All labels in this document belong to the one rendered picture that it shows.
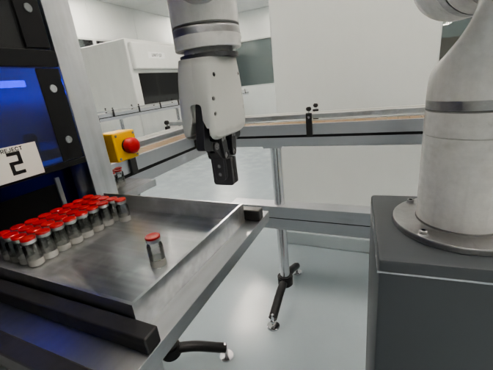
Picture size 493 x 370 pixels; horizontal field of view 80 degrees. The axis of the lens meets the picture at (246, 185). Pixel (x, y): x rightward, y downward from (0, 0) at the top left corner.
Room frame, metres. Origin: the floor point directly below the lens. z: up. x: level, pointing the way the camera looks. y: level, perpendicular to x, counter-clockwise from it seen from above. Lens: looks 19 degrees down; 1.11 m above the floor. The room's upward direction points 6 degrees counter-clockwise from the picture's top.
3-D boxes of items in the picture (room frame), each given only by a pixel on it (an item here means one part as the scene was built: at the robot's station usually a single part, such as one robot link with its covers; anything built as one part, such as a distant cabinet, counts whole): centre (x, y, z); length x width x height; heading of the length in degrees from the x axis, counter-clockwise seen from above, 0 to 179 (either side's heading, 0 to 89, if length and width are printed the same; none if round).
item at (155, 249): (0.36, 0.14, 0.90); 0.02 x 0.02 x 0.04
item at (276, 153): (1.32, -0.15, 0.46); 0.09 x 0.09 x 0.77; 64
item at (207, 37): (0.42, 0.03, 1.16); 0.09 x 0.08 x 0.03; 154
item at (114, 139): (0.76, 0.32, 1.00); 0.08 x 0.07 x 0.07; 64
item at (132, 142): (0.74, 0.28, 0.99); 0.04 x 0.04 x 0.04; 64
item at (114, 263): (0.44, 0.22, 0.90); 0.34 x 0.26 x 0.04; 63
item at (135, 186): (0.79, 0.35, 0.87); 0.14 x 0.13 x 0.02; 64
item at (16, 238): (0.48, 0.32, 0.90); 0.18 x 0.02 x 0.05; 154
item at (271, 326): (1.32, -0.15, 0.07); 0.50 x 0.08 x 0.14; 154
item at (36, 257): (0.47, 0.30, 0.90); 0.18 x 0.02 x 0.05; 153
